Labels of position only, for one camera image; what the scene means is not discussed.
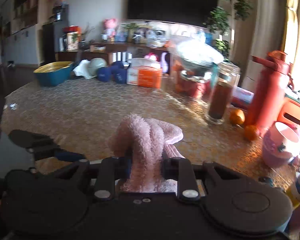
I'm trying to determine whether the pink fluffy towel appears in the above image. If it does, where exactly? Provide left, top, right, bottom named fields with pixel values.
left=108, top=114, right=184, bottom=193

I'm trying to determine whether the lace tablecloth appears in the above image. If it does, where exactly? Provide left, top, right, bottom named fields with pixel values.
left=1, top=79, right=295, bottom=192

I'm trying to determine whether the small crumpled wrapper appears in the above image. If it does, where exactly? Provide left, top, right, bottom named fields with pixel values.
left=4, top=103, right=18, bottom=111

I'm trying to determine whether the teal basin with yellow strainer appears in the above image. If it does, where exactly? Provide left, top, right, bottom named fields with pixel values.
left=33, top=61, right=72, bottom=87

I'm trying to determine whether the orange fruit near jar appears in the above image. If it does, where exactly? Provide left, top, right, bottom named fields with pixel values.
left=229, top=108, right=245, bottom=126

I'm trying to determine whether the orange fruit near thermos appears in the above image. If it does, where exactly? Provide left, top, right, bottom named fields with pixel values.
left=243, top=125, right=260, bottom=141

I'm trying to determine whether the white cloth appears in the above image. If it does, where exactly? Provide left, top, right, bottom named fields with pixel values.
left=73, top=60, right=94, bottom=80

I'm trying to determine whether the blue dumbbell left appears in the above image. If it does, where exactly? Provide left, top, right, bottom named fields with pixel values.
left=97, top=61, right=124, bottom=82

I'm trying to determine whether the blue dumbbell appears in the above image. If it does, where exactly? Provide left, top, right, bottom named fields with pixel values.
left=97, top=61, right=124, bottom=82
left=111, top=68, right=127, bottom=84

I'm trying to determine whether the blue dumbbell right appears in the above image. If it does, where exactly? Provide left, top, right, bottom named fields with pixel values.
left=111, top=68, right=127, bottom=84

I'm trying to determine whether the pink mug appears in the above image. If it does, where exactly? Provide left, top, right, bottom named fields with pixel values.
left=262, top=122, right=300, bottom=168

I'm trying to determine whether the pale green bowl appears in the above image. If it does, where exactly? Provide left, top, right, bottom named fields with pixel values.
left=87, top=57, right=107, bottom=77

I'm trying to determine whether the orange white tissue box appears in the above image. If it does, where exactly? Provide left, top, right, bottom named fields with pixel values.
left=126, top=58, right=162, bottom=88

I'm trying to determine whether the wooden sideboard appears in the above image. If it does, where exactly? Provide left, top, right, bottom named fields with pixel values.
left=55, top=42, right=168, bottom=65

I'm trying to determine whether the glass jar of dark tea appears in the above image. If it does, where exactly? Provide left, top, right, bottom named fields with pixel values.
left=206, top=61, right=240, bottom=124

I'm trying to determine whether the plastic bag of fruit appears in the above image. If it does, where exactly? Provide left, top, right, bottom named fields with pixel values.
left=168, top=36, right=224, bottom=98

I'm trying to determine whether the black mini fridge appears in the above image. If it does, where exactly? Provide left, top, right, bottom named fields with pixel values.
left=42, top=20, right=69, bottom=64

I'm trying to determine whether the red thermos jug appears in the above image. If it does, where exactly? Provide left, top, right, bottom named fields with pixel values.
left=244, top=50, right=290, bottom=137

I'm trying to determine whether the orange plastic stool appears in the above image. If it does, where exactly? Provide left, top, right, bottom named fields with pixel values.
left=277, top=97, right=300, bottom=127

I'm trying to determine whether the pink doll figure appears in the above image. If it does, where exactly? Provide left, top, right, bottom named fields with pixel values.
left=102, top=18, right=118, bottom=42

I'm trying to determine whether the green potted tree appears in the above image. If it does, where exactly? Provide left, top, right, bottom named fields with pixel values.
left=203, top=0, right=253, bottom=61

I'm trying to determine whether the black television screen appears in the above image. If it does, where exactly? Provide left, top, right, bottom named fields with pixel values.
left=127, top=0, right=218, bottom=26

